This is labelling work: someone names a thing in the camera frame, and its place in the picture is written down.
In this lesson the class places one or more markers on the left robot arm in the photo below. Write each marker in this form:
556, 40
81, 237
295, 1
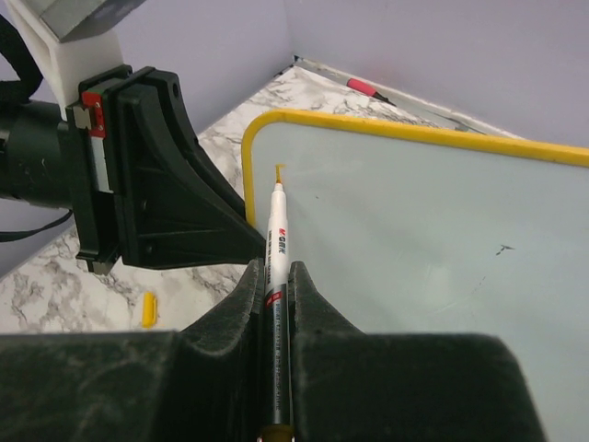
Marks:
31, 164

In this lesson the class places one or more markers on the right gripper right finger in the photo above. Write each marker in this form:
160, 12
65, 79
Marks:
349, 385

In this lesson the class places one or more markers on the red black marker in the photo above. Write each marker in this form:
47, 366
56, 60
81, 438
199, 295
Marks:
366, 89

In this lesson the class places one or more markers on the yellow framed whiteboard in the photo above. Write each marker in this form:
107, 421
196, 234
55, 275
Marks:
406, 228

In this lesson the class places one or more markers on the yellow marker cap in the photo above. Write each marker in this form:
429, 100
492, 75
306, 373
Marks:
149, 310

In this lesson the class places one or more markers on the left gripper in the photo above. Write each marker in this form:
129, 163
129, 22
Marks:
176, 209

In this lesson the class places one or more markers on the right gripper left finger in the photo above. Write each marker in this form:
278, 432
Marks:
198, 384

